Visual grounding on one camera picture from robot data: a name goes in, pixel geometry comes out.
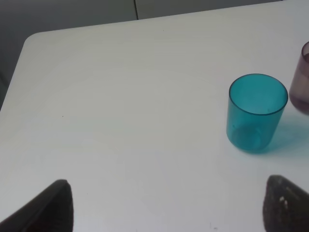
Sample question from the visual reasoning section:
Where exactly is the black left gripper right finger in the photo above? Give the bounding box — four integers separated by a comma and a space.
262, 175, 309, 232

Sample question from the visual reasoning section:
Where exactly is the pink plastic cup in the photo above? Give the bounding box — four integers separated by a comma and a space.
289, 42, 309, 115

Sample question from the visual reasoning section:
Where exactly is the teal plastic cup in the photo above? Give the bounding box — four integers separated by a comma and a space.
226, 73, 288, 152

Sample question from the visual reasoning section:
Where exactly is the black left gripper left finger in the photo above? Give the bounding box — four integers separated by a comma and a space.
0, 179, 74, 232

